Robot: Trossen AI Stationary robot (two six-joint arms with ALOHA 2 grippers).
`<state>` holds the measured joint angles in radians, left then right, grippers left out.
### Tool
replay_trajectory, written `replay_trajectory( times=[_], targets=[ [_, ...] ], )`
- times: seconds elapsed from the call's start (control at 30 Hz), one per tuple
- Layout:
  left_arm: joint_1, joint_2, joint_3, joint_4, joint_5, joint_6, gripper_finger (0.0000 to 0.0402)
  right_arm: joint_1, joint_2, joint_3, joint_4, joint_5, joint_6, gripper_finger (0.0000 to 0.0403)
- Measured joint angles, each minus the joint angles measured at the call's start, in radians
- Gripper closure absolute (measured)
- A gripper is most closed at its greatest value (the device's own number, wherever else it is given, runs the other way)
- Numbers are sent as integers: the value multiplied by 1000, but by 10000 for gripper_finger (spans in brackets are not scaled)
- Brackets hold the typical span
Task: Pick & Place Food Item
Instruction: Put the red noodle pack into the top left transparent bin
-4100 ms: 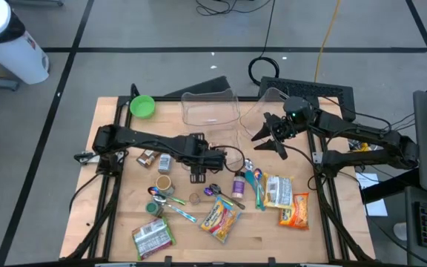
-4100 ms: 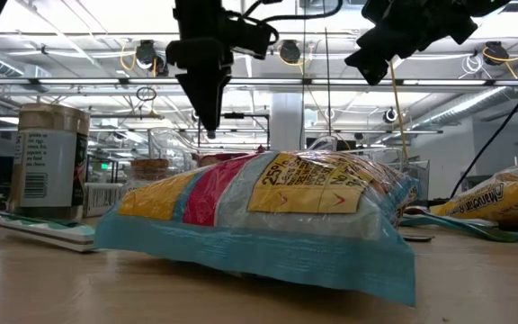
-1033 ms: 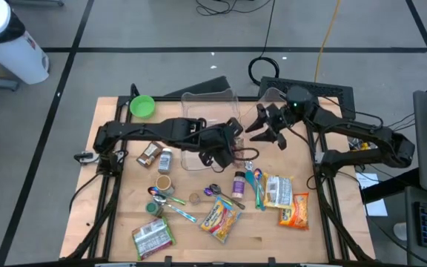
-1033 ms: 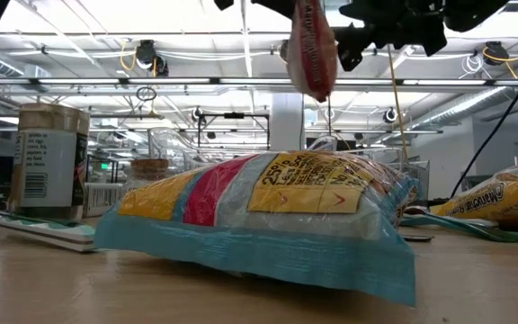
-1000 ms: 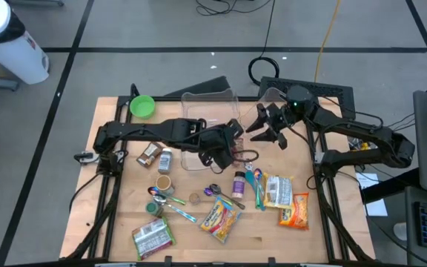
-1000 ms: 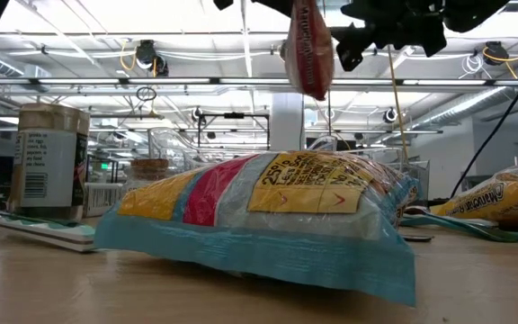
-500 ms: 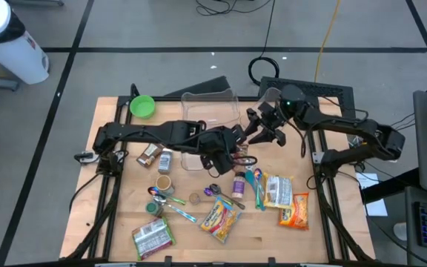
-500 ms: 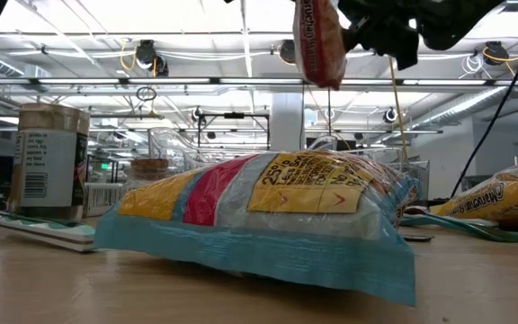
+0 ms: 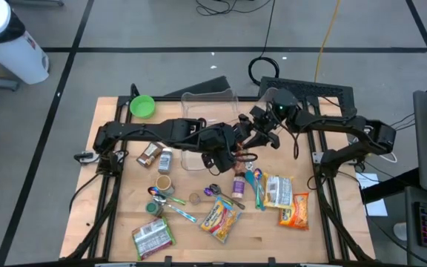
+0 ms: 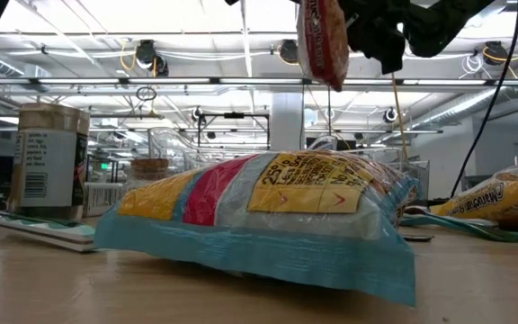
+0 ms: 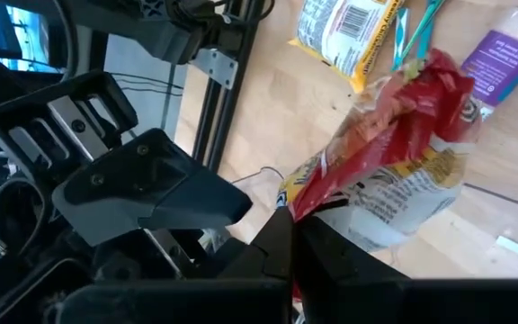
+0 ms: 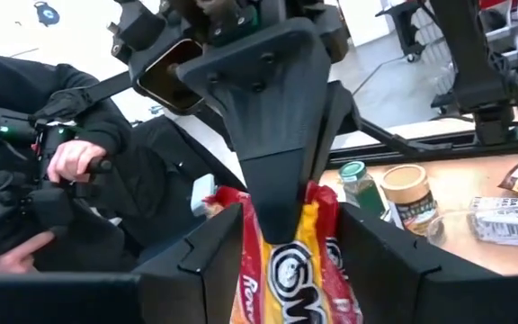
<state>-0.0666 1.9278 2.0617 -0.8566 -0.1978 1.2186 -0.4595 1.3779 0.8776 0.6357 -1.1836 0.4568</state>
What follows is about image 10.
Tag orange ramen packet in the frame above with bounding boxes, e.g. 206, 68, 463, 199
295, 0, 351, 93

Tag yellow ramen packet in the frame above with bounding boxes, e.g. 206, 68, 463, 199
429, 162, 518, 234

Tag blue-edged beef ramen packet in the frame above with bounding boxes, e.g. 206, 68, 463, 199
94, 149, 421, 309

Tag tan lidded seasoning jar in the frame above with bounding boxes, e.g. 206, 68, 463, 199
9, 102, 92, 221

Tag white pillar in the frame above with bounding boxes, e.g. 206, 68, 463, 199
270, 92, 305, 152

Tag teal spoon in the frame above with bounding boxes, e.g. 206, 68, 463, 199
400, 211, 518, 247

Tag dark grey metal spoon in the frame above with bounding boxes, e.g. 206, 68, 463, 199
402, 232, 434, 244

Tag long ceiling light bar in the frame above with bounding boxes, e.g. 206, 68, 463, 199
0, 76, 518, 89

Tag small cork-stoppered spice jar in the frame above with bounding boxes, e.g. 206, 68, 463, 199
121, 157, 173, 199

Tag teal flat packet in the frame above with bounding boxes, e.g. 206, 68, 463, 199
0, 200, 99, 254

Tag yellow cable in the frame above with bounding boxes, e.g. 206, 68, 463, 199
390, 73, 411, 162

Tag silver ventilation duct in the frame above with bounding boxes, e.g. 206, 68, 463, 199
409, 85, 518, 131

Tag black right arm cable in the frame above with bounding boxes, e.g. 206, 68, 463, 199
449, 0, 518, 198

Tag background black rig frame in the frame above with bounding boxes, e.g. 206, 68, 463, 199
197, 112, 272, 152

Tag iridescent spoon green handle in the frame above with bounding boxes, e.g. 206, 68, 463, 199
0, 210, 97, 238

